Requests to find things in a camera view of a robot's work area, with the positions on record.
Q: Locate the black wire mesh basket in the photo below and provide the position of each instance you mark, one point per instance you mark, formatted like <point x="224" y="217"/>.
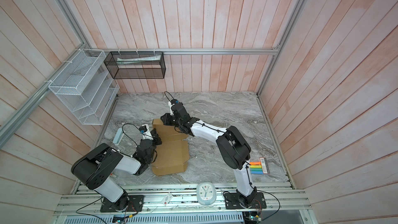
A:
<point x="131" y="71"/>

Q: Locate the white wire mesh shelf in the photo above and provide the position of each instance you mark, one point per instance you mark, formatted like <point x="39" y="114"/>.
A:
<point x="86" y="90"/>

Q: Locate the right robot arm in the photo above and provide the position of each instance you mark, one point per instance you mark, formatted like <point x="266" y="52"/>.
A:
<point x="233" y="147"/>

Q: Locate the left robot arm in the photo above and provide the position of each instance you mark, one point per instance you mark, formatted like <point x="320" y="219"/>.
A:
<point x="94" y="168"/>

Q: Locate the colourful marker pack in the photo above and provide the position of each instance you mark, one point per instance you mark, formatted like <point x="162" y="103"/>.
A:
<point x="259" y="167"/>

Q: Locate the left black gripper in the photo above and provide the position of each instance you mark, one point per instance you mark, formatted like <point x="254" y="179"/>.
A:
<point x="156" y="137"/>

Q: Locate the white paper tag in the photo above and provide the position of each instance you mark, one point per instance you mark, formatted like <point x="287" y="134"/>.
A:
<point x="167" y="198"/>

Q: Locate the aluminium rail front frame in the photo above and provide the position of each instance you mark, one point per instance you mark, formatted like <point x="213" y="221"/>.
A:
<point x="279" y="196"/>

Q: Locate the paper in black basket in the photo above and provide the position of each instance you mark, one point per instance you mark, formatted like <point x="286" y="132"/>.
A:
<point x="152" y="60"/>

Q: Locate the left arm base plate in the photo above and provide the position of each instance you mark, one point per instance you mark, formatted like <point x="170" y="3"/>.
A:
<point x="127" y="203"/>

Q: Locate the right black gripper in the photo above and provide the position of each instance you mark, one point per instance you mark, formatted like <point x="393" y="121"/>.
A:
<point x="167" y="121"/>

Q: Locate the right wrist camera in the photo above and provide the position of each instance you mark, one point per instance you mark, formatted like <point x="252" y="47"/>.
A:
<point x="172" y="103"/>

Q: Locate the white round clock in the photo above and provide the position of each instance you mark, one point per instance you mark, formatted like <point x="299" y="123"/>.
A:
<point x="206" y="193"/>

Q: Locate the light blue small device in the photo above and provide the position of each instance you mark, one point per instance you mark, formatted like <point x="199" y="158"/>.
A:
<point x="118" y="136"/>

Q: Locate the brown cardboard box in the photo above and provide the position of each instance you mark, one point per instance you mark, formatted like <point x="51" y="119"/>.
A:
<point x="173" y="153"/>

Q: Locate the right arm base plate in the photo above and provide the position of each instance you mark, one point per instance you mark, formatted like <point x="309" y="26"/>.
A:
<point x="235" y="200"/>

